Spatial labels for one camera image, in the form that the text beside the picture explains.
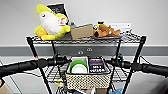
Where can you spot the flat white box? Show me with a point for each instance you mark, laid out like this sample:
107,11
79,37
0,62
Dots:
121,26

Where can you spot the brown cardboard box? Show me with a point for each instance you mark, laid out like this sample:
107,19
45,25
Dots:
82,32

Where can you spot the small yellow pack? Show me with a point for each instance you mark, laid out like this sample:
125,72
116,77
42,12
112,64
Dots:
59,81

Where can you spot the green white round pack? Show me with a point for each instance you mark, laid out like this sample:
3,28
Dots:
78,66

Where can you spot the yellow white plush duck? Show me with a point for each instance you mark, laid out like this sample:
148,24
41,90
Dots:
50,23

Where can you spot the brown wooden panel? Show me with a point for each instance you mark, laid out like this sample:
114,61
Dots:
4,88

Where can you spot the light blue pouch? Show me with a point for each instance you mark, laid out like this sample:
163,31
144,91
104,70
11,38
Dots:
116,91

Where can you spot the orange plush toy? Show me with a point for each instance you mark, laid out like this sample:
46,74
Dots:
106,30

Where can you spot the long grey wall rail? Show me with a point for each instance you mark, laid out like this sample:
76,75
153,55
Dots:
20,50

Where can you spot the grey wall outlet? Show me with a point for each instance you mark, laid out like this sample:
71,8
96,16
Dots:
80,52
89,50

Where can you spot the black box with white print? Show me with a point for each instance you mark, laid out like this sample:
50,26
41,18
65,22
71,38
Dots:
61,10

